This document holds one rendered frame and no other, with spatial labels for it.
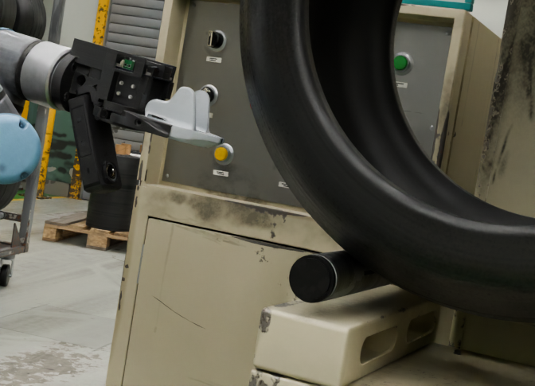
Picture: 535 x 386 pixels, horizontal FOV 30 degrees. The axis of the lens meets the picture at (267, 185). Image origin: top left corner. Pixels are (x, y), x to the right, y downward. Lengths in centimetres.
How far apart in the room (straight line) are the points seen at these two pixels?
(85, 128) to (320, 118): 34
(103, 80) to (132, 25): 961
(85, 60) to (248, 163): 66
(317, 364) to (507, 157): 44
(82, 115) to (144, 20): 955
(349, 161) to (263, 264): 82
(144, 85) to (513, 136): 45
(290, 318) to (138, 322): 92
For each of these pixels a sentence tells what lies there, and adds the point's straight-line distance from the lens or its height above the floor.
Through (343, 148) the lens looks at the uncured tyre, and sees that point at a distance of 91.
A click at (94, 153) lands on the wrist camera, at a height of 97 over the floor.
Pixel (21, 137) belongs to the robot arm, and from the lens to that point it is 109.
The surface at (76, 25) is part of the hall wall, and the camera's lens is 1093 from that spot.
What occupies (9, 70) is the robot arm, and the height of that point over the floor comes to 105.
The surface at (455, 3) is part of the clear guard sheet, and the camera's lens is 166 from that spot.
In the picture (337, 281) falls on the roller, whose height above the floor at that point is 90.
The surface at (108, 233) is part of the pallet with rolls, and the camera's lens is 725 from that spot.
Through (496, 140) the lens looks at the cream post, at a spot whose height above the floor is 106.
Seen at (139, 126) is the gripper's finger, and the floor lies 101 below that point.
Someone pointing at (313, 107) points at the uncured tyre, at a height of 106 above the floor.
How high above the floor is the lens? 103
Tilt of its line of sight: 3 degrees down
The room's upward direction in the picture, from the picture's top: 9 degrees clockwise
